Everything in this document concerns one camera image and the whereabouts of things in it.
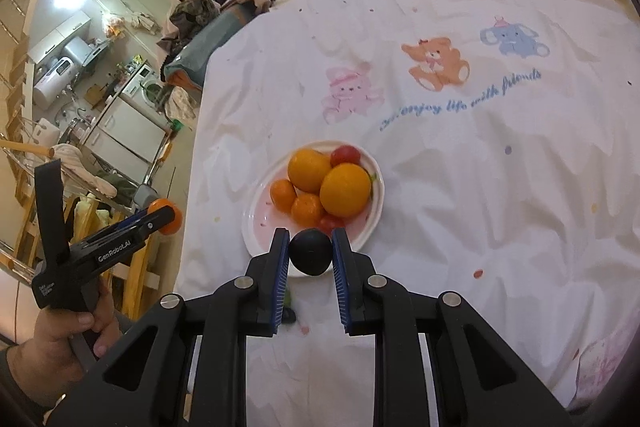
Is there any beige hanging cloth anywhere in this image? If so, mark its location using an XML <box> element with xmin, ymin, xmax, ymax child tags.
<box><xmin>162</xmin><ymin>84</ymin><xmax>198</xmax><ymax>130</ymax></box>

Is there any white strawberry-print plate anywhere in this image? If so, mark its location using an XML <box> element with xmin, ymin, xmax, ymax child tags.
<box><xmin>241</xmin><ymin>140</ymin><xmax>387</xmax><ymax>279</ymax></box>

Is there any white washing machine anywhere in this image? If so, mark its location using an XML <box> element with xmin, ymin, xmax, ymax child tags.
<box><xmin>120</xmin><ymin>64</ymin><xmax>168</xmax><ymax>112</ymax></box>

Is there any white bear-print blanket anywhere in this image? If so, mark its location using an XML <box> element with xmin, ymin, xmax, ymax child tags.
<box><xmin>175</xmin><ymin>0</ymin><xmax>640</xmax><ymax>408</ymax></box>

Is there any person's left hand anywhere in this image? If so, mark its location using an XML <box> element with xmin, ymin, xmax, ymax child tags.
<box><xmin>7</xmin><ymin>279</ymin><xmax>122</xmax><ymax>408</ymax></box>

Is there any wooden rack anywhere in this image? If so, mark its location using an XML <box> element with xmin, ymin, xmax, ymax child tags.
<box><xmin>0</xmin><ymin>139</ymin><xmax>166</xmax><ymax>323</ymax></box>

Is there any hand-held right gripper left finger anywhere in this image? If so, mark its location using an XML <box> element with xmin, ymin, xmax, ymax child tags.
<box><xmin>47</xmin><ymin>228</ymin><xmax>291</xmax><ymax>427</ymax></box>

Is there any white round appliance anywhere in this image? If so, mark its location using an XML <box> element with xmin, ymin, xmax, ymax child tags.
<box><xmin>32</xmin><ymin>67</ymin><xmax>76</xmax><ymax>110</ymax></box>

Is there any silver kitchen appliance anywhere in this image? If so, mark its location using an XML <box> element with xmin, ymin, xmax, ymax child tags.
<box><xmin>62</xmin><ymin>36</ymin><xmax>101</xmax><ymax>68</ymax></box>

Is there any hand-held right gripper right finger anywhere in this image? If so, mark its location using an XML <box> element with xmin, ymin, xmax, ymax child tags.
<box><xmin>331</xmin><ymin>227</ymin><xmax>576</xmax><ymax>427</ymax></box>

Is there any grey chair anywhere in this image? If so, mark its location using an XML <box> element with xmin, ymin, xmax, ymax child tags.
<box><xmin>132</xmin><ymin>184</ymin><xmax>158</xmax><ymax>212</ymax></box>

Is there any white refrigerator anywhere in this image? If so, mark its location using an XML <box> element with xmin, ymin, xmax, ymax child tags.
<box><xmin>87</xmin><ymin>94</ymin><xmax>173</xmax><ymax>182</ymax></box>

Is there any camouflage garment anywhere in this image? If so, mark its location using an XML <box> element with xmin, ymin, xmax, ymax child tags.
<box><xmin>160</xmin><ymin>0</ymin><xmax>221</xmax><ymax>42</ymax></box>

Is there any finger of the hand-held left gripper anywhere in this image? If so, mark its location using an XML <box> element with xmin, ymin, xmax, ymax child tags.
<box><xmin>89</xmin><ymin>208</ymin><xmax>177</xmax><ymax>243</ymax></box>

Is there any beige towel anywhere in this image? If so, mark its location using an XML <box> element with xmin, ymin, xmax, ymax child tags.
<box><xmin>50</xmin><ymin>143</ymin><xmax>118</xmax><ymax>198</ymax></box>

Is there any dark plum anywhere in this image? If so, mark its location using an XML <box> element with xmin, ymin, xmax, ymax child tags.
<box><xmin>290</xmin><ymin>228</ymin><xmax>333</xmax><ymax>278</ymax></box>

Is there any white wall cabinet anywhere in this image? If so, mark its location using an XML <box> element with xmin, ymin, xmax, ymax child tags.
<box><xmin>27</xmin><ymin>14</ymin><xmax>93</xmax><ymax>62</ymax></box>

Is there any person's left forearm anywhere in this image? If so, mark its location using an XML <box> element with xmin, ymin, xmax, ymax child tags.
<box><xmin>0</xmin><ymin>347</ymin><xmax>68</xmax><ymax>427</ymax></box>

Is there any small tangerine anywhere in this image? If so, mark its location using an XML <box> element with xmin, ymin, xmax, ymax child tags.
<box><xmin>270</xmin><ymin>179</ymin><xmax>297</xmax><ymax>214</ymax></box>
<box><xmin>149</xmin><ymin>198</ymin><xmax>182</xmax><ymax>237</ymax></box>
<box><xmin>291</xmin><ymin>193</ymin><xmax>325</xmax><ymax>228</ymax></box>

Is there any yellow cloth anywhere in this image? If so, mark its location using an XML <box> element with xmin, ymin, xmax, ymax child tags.
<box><xmin>72</xmin><ymin>194</ymin><xmax>116</xmax><ymax>238</ymax></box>

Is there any large orange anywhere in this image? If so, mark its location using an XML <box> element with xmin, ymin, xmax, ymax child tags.
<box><xmin>319</xmin><ymin>163</ymin><xmax>372</xmax><ymax>218</ymax></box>
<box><xmin>287</xmin><ymin>148</ymin><xmax>332</xmax><ymax>192</ymax></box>

